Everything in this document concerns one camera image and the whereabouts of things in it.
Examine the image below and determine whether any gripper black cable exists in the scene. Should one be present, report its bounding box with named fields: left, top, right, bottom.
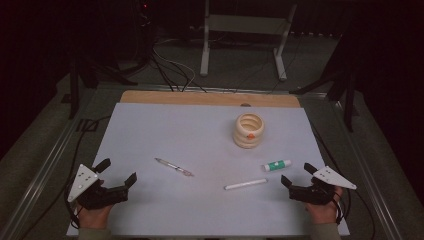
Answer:
left=19, top=115, right=113, bottom=239
left=310, top=123, right=377, bottom=240

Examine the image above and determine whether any white pen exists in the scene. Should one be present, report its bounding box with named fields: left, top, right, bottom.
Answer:
left=223, top=178, right=269, bottom=191

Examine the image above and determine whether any clear ballpoint pen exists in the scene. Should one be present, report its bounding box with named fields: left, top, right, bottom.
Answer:
left=154, top=157, right=195, bottom=178

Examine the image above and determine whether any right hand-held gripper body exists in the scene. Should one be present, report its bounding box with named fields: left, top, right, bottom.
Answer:
left=289, top=165, right=358, bottom=205

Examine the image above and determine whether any white table mat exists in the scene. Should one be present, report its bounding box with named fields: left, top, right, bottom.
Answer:
left=65, top=102, right=350, bottom=238

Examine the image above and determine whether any person's right hand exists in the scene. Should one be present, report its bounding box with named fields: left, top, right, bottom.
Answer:
left=305, top=185, right=344, bottom=225

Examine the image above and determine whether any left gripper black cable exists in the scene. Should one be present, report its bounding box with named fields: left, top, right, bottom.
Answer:
left=19, top=115, right=113, bottom=239

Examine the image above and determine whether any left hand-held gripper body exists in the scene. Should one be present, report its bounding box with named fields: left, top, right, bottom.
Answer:
left=67, top=163, right=130, bottom=211

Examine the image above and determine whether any dark equipment rack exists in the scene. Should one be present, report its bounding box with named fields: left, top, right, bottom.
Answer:
left=131, top=0, right=159, bottom=68

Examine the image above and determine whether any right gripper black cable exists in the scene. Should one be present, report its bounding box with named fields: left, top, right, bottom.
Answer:
left=310, top=123, right=377, bottom=240

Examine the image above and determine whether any grey metal stand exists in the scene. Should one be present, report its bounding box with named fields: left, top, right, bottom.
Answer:
left=199, top=0, right=298, bottom=82

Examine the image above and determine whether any cream ringed pen holder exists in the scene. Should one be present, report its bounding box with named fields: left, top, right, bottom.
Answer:
left=232, top=112, right=266, bottom=149

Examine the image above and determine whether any metal frame rail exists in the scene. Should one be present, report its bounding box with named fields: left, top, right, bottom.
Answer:
left=0, top=87, right=101, bottom=240
left=328, top=96, right=406, bottom=240

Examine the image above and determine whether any white cable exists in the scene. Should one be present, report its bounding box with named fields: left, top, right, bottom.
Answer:
left=152, top=46, right=197, bottom=92

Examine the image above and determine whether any green and white glue stick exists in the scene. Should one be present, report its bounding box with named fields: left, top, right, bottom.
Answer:
left=261, top=159, right=293, bottom=173

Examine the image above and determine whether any person's left hand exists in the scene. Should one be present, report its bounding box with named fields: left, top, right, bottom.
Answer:
left=77, top=199, right=114, bottom=230

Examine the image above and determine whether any black tripod stand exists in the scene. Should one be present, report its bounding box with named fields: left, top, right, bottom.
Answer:
left=61, top=49, right=138, bottom=120
left=289, top=43, right=361, bottom=133

